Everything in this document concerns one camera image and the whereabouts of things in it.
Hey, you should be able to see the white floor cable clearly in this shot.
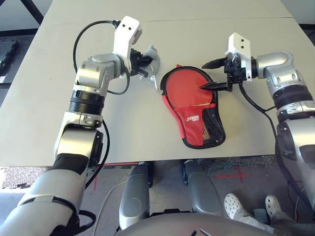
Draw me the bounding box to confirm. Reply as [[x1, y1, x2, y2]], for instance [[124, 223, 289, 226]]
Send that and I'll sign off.
[[93, 181, 128, 236]]

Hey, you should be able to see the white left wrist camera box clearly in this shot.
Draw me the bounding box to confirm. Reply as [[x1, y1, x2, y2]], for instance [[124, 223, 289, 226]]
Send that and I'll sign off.
[[112, 16, 143, 74]]

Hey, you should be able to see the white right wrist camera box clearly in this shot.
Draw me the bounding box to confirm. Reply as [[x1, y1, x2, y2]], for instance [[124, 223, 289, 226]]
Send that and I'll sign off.
[[225, 32, 253, 82]]

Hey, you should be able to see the grey plush zipper charm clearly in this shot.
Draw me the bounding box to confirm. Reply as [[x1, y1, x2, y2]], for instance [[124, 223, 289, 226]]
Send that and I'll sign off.
[[139, 45, 164, 95]]

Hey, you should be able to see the grey left robot leg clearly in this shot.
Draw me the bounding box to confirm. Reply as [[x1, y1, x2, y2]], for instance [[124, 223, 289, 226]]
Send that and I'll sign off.
[[119, 161, 155, 231]]

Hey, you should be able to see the black and red paddle case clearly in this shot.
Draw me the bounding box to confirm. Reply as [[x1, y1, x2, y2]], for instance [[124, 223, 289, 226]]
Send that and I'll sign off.
[[160, 64, 226, 149]]

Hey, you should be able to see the grey trouser leg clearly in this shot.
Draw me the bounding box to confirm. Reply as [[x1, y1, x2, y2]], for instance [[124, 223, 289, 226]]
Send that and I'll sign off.
[[269, 211, 296, 228], [232, 208, 274, 234]]

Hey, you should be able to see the grey foot pedal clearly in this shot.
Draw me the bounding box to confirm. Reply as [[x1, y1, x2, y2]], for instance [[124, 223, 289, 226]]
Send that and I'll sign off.
[[253, 208, 268, 223]]

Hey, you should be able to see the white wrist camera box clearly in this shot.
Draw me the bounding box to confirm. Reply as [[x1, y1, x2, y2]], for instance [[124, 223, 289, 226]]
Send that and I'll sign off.
[[225, 32, 253, 82], [112, 16, 143, 74]]

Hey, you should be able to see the grey robot torso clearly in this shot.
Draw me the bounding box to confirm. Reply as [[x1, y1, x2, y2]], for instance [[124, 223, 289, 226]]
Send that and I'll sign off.
[[118, 212, 275, 236]]

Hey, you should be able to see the white perforated clog shoe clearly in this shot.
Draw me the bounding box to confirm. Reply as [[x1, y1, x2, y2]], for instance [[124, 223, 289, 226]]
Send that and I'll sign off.
[[265, 195, 283, 218], [223, 193, 247, 219]]

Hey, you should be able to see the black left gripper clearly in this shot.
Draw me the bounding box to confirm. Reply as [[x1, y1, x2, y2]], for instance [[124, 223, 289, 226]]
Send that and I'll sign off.
[[129, 48, 155, 78]]

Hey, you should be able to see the black metal frame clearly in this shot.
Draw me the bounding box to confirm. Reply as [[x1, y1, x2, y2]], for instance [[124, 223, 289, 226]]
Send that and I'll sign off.
[[27, 0, 45, 24]]

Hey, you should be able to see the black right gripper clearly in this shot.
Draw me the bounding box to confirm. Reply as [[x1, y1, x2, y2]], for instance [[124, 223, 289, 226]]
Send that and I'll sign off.
[[199, 55, 247, 92]]

